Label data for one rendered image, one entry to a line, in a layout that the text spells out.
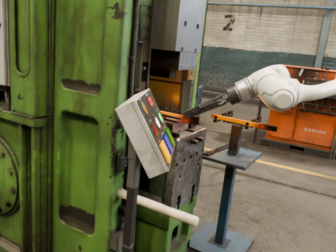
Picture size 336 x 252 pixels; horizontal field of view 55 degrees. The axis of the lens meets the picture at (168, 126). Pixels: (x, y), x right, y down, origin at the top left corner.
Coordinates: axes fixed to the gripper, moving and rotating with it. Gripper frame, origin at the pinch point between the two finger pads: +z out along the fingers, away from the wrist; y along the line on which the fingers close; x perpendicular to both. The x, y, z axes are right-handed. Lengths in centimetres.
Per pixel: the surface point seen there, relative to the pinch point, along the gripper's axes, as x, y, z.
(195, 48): 24, 51, -12
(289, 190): -155, 198, -43
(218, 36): 27, 828, -77
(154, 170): -9.1, -27.1, 18.0
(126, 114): 13.0, -27.1, 18.2
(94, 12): 60, 28, 26
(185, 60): 19.9, 41.8, -4.3
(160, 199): -46, 35, 40
